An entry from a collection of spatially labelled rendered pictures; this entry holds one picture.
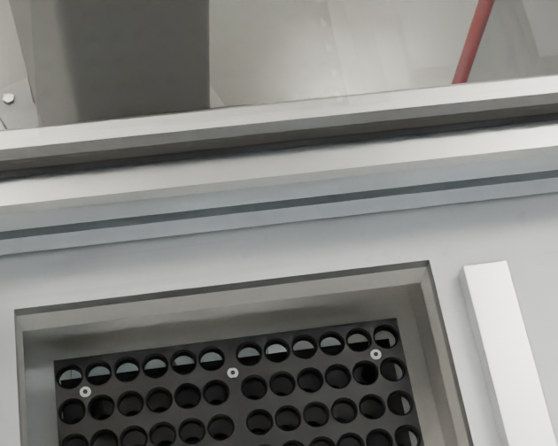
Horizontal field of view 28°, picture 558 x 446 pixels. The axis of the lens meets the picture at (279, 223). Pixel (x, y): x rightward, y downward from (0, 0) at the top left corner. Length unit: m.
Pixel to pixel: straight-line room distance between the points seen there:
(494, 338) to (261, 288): 0.11
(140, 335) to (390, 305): 0.15
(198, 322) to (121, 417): 0.11
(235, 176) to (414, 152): 0.08
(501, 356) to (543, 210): 0.09
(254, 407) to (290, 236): 0.09
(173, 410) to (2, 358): 0.09
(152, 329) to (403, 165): 0.20
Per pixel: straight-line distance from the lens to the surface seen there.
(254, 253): 0.54
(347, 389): 0.56
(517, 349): 0.52
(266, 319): 0.64
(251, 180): 0.51
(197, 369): 0.56
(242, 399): 0.56
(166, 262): 0.54
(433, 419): 0.63
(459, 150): 0.53
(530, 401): 0.52
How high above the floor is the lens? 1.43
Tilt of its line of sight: 62 degrees down
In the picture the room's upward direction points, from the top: 6 degrees clockwise
